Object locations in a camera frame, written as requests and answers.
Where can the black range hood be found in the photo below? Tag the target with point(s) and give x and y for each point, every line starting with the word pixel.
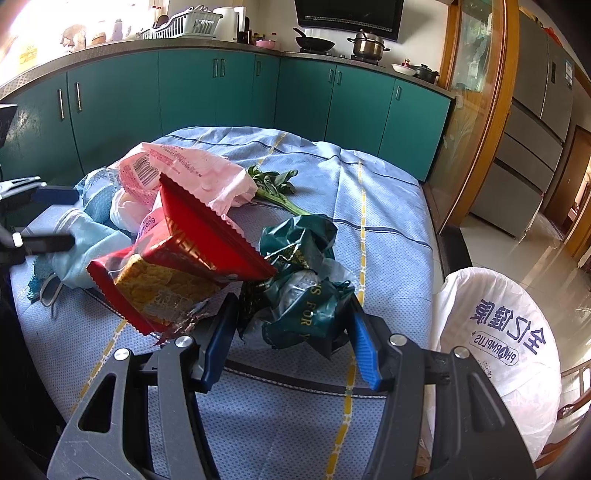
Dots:
pixel 348 16

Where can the dark bottle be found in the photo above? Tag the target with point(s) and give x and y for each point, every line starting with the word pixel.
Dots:
pixel 245 30

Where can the teal kitchen cabinet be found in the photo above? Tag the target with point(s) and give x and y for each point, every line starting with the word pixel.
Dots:
pixel 194 87

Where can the wooden framed glass door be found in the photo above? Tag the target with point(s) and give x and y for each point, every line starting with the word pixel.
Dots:
pixel 503 115

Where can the white plastic wrapper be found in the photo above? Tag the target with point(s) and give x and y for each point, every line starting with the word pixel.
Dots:
pixel 123 210

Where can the black pot with lid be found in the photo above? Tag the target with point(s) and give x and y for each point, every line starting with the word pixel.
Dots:
pixel 425 74

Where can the pink plastic bag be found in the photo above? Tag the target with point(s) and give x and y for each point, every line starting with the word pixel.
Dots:
pixel 194 166

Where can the brown wooden door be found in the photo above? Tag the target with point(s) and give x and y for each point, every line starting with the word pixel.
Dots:
pixel 572 184

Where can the dark green plastic bag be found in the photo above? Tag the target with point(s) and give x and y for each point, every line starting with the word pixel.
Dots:
pixel 304 314

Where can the wooden chair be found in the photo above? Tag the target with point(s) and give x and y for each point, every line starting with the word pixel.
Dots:
pixel 577 367

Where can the red snack bag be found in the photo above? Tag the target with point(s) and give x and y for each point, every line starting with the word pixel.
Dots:
pixel 194 230

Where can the blue striped plastic bag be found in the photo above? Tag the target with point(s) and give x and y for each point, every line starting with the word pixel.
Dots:
pixel 94 196

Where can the green leafy vegetable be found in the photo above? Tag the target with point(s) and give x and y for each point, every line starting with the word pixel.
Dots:
pixel 277 182

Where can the brown object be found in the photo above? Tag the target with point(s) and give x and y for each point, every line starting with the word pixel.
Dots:
pixel 70 38

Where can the white dish with red knob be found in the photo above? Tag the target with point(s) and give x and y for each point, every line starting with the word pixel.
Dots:
pixel 402 68

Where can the black wok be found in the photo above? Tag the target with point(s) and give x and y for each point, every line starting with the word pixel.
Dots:
pixel 316 45

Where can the light blue checked tablecloth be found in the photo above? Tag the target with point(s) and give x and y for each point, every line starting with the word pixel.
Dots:
pixel 378 207

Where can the white dish rack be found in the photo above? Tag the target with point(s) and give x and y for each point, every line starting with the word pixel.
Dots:
pixel 184 25

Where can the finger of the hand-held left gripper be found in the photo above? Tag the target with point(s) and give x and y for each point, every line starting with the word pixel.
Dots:
pixel 46 242
pixel 55 194

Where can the yellow sticker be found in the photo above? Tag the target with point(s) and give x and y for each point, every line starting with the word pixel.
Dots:
pixel 27 55

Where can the steel cooking pot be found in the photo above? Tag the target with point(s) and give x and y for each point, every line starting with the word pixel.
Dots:
pixel 367 46

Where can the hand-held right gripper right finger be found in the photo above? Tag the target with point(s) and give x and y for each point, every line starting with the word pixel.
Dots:
pixel 365 353

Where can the white kettle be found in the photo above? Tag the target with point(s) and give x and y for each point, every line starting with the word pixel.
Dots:
pixel 226 23

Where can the pink pot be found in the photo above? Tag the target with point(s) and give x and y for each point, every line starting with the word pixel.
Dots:
pixel 265 44

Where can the white printed plastic bag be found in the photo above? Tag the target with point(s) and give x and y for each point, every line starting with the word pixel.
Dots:
pixel 498 392

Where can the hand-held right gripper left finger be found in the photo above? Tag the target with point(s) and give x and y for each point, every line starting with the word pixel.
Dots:
pixel 217 344

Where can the silver refrigerator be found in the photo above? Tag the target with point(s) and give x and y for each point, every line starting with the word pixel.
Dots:
pixel 531 138

